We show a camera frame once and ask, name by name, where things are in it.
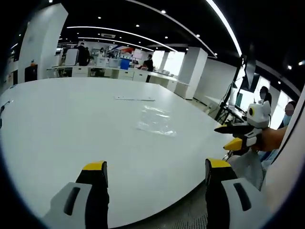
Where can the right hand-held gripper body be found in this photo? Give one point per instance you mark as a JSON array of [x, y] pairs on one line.
[[261, 115]]

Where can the long ceiling light strip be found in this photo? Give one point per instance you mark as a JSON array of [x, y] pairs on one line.
[[224, 23]]

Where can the white appliance box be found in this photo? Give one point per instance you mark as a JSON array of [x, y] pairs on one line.
[[71, 57]]

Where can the clear plastic food packaging bag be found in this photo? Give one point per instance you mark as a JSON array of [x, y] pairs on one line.
[[156, 121]]

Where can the black tripod stand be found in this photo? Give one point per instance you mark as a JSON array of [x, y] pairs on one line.
[[225, 107]]

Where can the small orange object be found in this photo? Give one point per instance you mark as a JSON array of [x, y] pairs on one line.
[[33, 63]]

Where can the ceiling air vent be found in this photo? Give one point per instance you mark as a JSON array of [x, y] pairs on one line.
[[108, 35]]

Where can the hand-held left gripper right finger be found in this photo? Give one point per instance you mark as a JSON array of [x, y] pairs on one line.
[[218, 190]]

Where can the person's right hand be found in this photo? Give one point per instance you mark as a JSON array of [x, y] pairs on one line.
[[270, 139]]

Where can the computer monitor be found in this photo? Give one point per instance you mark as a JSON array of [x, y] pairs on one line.
[[239, 100]]

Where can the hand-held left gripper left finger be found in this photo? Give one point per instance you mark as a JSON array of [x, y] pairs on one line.
[[95, 190]]

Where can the white crumpled cloth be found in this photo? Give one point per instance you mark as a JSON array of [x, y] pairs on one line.
[[247, 167]]

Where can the blue storage bin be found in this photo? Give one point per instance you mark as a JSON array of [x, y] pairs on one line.
[[125, 64]]

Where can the long white counter desk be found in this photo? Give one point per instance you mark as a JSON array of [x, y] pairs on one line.
[[124, 74]]

